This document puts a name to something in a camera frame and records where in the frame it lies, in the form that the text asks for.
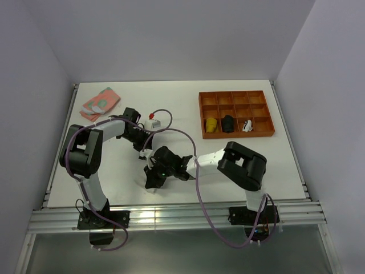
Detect orange compartment tray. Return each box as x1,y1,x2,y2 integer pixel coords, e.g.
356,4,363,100
198,90,275,139

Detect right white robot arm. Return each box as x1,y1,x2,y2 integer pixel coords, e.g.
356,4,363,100
140,141,267,223

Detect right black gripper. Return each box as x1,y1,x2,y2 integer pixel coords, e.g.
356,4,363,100
145,160,175,188

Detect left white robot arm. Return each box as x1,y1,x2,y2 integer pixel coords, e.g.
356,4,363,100
59,108,152,228

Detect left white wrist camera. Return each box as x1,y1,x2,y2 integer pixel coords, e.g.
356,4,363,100
144,119,161,131

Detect white black striped sock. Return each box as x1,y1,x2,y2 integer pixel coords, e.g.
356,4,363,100
242,119,253,132

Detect pink green patterned socks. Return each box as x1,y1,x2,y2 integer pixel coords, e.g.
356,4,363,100
79,87,120,122

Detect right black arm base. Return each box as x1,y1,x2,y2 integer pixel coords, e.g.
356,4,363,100
228,199,280,242

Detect yellow rolled sock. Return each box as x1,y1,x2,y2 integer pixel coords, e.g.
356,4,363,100
205,118,218,133

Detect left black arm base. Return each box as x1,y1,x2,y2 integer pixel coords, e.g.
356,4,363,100
75,199,130,251

